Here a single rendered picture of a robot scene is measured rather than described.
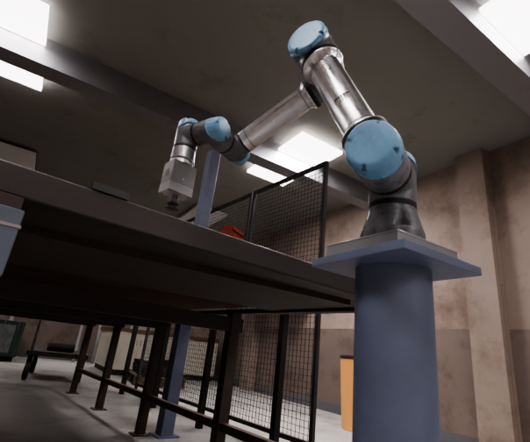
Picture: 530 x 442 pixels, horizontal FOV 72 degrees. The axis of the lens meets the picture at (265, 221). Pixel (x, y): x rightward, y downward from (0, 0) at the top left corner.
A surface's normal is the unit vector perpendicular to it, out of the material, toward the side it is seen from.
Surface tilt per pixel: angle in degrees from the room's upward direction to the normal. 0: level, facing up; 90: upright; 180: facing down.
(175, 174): 90
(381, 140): 98
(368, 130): 98
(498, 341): 90
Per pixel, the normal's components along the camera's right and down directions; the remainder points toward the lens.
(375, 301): -0.69, -0.32
